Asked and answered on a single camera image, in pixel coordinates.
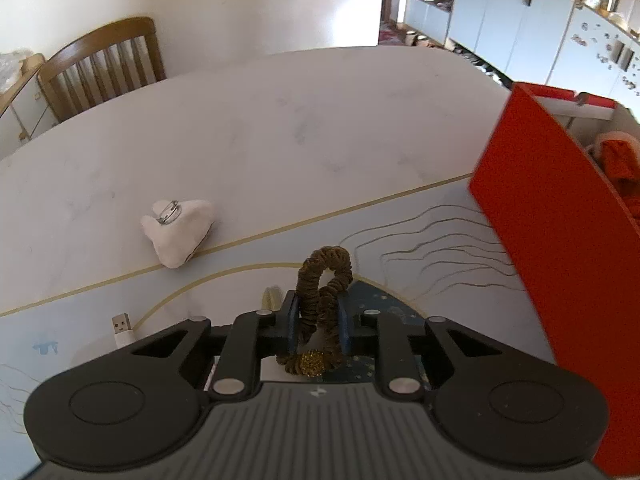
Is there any brown scrunchie with gold ball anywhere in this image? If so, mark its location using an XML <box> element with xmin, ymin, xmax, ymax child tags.
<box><xmin>274</xmin><ymin>246</ymin><xmax>355</xmax><ymax>377</ymax></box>

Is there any red and white cardboard box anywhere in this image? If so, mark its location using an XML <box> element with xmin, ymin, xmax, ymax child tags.
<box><xmin>468</xmin><ymin>82</ymin><xmax>640</xmax><ymax>476</ymax></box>

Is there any white cabinet with stickers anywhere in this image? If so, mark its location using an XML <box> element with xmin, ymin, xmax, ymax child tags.
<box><xmin>545</xmin><ymin>7</ymin><xmax>640</xmax><ymax>116</ymax></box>

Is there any white usb cable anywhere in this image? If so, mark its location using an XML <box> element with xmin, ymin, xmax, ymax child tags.
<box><xmin>111</xmin><ymin>312</ymin><xmax>137</xmax><ymax>350</ymax></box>

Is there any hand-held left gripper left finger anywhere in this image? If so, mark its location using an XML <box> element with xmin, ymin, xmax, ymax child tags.
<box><xmin>131</xmin><ymin>291</ymin><xmax>302</xmax><ymax>402</ymax></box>

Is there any white sideboard with wooden top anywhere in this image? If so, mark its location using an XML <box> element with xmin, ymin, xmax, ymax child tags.
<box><xmin>0</xmin><ymin>52</ymin><xmax>61</xmax><ymax>161</ymax></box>

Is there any wooden slat-back chair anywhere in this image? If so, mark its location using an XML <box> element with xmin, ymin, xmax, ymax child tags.
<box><xmin>37</xmin><ymin>16</ymin><xmax>167</xmax><ymax>123</ymax></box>

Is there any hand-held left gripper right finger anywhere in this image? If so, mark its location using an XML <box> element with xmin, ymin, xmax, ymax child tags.
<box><xmin>338</xmin><ymin>304</ymin><xmax>497</xmax><ymax>402</ymax></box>

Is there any white plush brooch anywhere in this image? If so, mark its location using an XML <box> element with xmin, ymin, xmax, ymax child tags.
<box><xmin>141</xmin><ymin>199</ymin><xmax>216</xmax><ymax>268</ymax></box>

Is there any white plastic bag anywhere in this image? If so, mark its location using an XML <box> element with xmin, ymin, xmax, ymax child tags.
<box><xmin>0</xmin><ymin>49</ymin><xmax>33</xmax><ymax>93</ymax></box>

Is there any white cabinet with black handles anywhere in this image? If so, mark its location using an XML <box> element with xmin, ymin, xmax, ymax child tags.
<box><xmin>402</xmin><ymin>0</ymin><xmax>576</xmax><ymax>78</ymax></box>

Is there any red garment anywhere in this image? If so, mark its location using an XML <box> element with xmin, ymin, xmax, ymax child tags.
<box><xmin>585</xmin><ymin>131</ymin><xmax>640</xmax><ymax>221</ymax></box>

